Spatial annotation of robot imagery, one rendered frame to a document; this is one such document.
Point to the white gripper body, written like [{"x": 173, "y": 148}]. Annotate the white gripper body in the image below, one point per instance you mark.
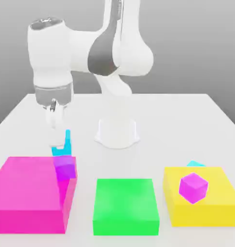
[{"x": 55, "y": 121}]

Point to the small cyan cube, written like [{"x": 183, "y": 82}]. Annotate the small cyan cube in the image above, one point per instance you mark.
[
  {"x": 195, "y": 164},
  {"x": 68, "y": 142}
]

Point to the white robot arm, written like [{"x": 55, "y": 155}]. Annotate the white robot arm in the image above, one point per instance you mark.
[{"x": 51, "y": 57}]

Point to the small purple cube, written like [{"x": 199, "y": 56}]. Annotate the small purple cube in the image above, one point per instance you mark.
[
  {"x": 193, "y": 188},
  {"x": 64, "y": 167}
]

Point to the large pink box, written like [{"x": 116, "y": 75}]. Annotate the large pink box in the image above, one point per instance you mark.
[{"x": 24, "y": 185}]

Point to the large green box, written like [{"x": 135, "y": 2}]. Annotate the large green box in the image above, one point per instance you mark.
[{"x": 126, "y": 200}]

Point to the large yellow box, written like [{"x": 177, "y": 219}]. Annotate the large yellow box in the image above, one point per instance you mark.
[{"x": 217, "y": 208}]

